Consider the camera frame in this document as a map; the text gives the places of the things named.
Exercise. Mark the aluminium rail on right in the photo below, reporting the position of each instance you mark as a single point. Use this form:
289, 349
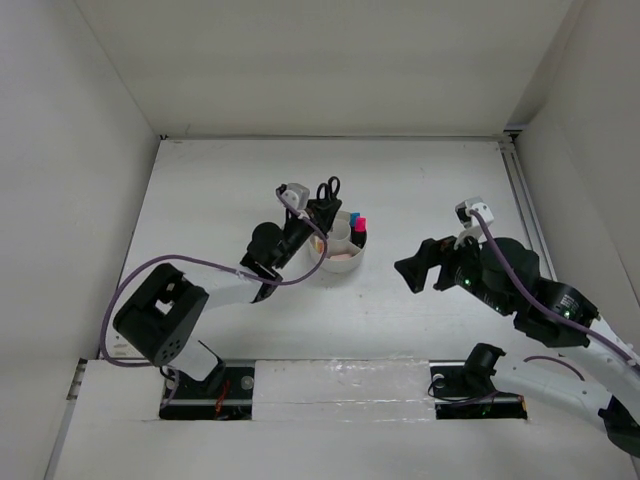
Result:
524, 203

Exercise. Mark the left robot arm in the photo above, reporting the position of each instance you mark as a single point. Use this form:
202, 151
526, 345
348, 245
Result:
166, 296

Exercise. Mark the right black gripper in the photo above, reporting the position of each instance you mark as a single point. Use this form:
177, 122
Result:
432, 252

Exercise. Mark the pink white mini stapler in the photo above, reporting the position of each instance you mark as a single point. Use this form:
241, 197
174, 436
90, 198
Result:
340, 257

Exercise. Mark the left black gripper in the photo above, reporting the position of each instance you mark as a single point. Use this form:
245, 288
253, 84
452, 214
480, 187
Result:
320, 219

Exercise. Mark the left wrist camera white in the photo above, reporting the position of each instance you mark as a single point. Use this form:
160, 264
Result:
293, 196

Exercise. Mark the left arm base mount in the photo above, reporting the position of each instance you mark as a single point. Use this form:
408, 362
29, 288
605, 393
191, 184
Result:
227, 395

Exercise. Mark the pink black highlighter marker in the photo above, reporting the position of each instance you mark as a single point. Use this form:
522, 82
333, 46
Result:
359, 232

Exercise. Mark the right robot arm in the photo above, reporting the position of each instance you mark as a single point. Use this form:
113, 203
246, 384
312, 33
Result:
504, 275

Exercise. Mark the white round divided container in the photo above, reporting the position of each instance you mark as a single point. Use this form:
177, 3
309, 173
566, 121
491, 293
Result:
339, 242

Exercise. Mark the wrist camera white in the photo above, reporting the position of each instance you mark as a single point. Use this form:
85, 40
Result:
293, 196
469, 212

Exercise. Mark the black handled scissors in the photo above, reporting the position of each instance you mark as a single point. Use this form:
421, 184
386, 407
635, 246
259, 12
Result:
327, 194

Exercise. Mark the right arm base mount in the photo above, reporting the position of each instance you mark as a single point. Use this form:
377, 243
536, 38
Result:
463, 390

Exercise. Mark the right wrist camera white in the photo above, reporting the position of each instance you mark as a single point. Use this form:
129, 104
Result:
469, 212

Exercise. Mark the blue black highlighter marker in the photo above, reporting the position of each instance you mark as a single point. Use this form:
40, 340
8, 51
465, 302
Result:
353, 218

